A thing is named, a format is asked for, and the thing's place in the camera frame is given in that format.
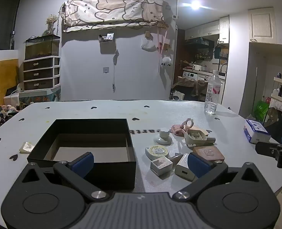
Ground dried flower bouquet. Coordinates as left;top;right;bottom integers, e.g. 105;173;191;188
45;14;58;35

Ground chair with brown cloth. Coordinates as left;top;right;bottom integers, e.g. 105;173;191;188
172;76;208;101

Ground white hanging bag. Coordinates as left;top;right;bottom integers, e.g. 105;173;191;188
142;38;157;52

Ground pile of plush toys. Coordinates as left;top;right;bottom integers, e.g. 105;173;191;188
0;104;20;124

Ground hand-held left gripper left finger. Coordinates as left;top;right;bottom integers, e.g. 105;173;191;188
21;152;108;202

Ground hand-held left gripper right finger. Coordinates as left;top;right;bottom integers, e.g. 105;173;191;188
172;152;260;201

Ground white three-drawer unit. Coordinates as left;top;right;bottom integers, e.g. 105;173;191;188
23;56;61;91

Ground white cupboard door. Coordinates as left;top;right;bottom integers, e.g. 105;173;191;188
248;7;277;44

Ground cartoon patterned blanket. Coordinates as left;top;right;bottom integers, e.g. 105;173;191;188
63;0;165;32

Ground white washing machine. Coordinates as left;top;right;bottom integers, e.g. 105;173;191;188
183;71;210;81

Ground cream satin ribbon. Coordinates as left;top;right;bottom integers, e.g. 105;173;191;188
19;142;35;153

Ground brown square wooden coaster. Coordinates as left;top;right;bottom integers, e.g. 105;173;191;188
193;146;225;163

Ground clear plastic water bottle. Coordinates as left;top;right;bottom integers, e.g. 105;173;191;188
204;70;222;115

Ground white desk device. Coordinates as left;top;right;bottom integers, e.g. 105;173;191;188
4;83;25;105

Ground white charger block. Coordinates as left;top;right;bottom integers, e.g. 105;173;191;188
174;153;196;181

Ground white kitchen wall cabinets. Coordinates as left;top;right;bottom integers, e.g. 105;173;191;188
185;15;229;44

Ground small cream printed box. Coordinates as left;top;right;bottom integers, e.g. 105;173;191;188
150;156;173;176

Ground black cartoon printed cloth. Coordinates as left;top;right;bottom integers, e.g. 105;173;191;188
262;107;282;144

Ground green bag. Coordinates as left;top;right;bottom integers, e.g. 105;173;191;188
252;100;269;121

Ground white suction hook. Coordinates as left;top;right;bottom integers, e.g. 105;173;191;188
154;127;173;145

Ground black cardboard box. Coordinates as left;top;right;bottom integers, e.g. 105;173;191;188
27;119;137;191

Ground glass fish tank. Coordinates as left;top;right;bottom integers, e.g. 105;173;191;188
25;35;60;60

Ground blue white tissue pack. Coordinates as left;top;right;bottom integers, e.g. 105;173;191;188
243;119;271;144

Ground pink plastic clip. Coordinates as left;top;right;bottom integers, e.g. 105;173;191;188
170;118;194;137

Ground pink hanging ribbons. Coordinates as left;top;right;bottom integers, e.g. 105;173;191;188
156;27;170;58

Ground round white tape measure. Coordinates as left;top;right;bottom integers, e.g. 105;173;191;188
145;145;169;161

